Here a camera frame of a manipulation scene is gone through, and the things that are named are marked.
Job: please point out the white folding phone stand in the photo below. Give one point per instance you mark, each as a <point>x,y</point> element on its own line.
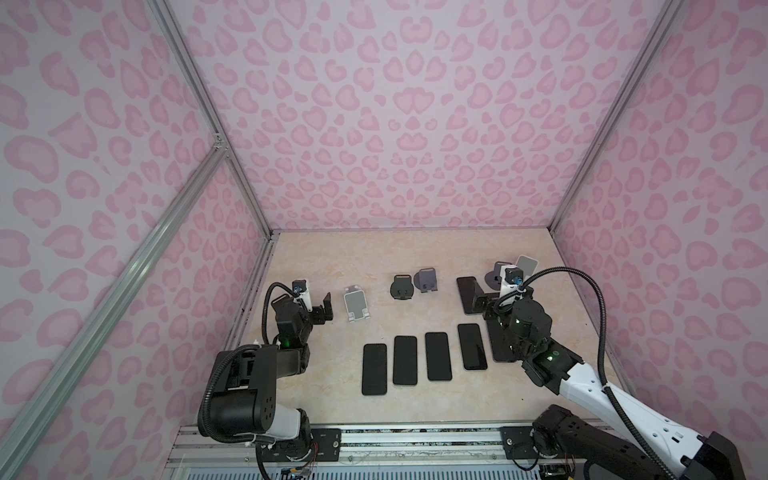
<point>527,265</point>

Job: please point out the black phone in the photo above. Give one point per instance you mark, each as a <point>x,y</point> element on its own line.
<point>473,298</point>
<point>472,347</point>
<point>374,370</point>
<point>438,358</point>
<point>500,346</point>

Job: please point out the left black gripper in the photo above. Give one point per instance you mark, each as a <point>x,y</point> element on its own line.
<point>316,312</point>

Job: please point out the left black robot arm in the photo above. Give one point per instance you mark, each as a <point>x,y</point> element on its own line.
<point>240,402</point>

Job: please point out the black round phone stand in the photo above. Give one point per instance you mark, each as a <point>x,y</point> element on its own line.
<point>402,287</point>

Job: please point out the grey round phone stand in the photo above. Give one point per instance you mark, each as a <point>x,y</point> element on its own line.
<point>493,278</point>

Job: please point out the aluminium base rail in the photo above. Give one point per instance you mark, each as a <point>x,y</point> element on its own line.
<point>443,450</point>

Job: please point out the silver stand near left arm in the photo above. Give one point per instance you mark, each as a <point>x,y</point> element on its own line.
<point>356,304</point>

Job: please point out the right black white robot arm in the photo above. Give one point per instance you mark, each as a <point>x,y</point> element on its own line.
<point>641,442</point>

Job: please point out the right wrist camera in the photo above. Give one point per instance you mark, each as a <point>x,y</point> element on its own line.
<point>511,279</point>

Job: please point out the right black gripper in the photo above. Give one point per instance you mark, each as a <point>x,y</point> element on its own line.
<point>491,306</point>

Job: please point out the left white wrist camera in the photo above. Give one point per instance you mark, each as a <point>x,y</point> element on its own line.
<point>301,293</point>

